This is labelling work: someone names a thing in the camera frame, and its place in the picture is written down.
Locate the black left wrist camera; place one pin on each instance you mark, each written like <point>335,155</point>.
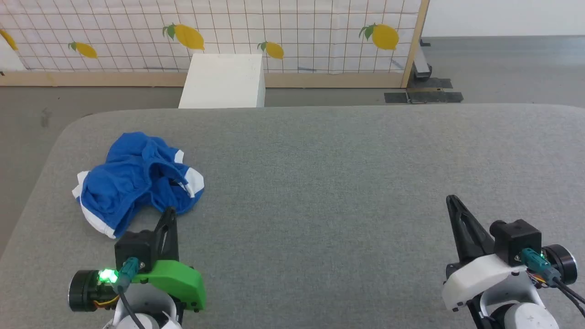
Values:
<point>132,249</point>

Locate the black floor plate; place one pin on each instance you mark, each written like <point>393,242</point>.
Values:
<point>429,96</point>

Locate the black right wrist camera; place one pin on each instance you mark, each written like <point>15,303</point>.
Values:
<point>518,240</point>

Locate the white panel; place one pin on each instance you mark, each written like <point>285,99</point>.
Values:
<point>10,57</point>

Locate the lemon-patterned grid screen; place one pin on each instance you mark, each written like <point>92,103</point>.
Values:
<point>311,36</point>

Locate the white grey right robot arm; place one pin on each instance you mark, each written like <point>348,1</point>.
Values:
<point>525,317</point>

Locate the grey fabric sofa cushion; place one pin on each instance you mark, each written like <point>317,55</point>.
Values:
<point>320,183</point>

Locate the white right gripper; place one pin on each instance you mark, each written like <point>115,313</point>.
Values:
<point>475,278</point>

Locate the blue garment with white trim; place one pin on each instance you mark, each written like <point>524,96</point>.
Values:
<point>123,187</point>

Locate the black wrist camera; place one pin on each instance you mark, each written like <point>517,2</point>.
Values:
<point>518,240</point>
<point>132,249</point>

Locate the grey metal partition foot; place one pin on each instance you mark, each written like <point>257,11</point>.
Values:
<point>421,64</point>

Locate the white rectangular box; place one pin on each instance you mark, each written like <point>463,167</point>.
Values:
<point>224,82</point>

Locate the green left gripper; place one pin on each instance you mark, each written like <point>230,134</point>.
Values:
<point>178,281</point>

